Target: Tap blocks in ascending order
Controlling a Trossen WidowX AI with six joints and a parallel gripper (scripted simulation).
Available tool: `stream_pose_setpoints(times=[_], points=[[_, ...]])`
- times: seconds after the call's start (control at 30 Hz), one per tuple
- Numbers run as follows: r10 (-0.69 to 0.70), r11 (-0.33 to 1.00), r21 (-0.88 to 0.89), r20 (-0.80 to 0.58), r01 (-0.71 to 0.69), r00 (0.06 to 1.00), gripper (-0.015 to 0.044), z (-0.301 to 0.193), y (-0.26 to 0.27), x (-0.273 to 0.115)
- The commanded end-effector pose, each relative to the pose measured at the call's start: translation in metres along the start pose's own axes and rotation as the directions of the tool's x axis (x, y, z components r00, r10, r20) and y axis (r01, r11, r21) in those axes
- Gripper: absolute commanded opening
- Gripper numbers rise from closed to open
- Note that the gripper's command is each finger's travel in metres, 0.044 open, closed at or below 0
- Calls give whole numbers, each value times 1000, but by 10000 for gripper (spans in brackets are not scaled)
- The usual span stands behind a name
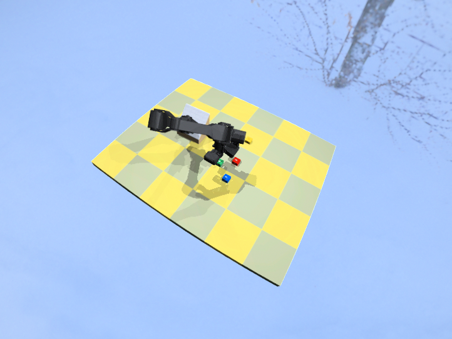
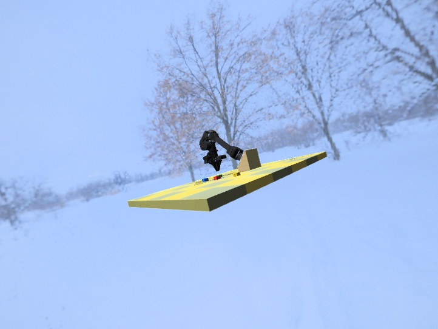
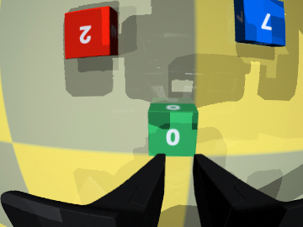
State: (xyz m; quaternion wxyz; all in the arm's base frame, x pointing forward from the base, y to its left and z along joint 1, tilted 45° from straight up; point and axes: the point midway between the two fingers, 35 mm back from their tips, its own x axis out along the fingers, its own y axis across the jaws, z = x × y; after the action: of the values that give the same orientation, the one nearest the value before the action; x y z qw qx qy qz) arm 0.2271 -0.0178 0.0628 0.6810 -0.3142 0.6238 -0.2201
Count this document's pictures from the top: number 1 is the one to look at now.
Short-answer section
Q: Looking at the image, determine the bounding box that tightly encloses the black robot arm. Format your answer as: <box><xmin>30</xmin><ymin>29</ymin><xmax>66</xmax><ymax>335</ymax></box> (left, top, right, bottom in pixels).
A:
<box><xmin>148</xmin><ymin>108</ymin><xmax>247</xmax><ymax>158</ymax></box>

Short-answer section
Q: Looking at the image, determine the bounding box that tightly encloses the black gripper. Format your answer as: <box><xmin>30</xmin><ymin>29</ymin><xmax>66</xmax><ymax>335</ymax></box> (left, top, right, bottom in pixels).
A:
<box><xmin>204</xmin><ymin>139</ymin><xmax>226</xmax><ymax>165</ymax></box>

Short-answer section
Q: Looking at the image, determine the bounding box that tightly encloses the blue block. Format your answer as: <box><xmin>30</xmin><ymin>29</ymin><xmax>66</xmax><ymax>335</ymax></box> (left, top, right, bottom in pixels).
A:
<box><xmin>222</xmin><ymin>174</ymin><xmax>231</xmax><ymax>183</ymax></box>

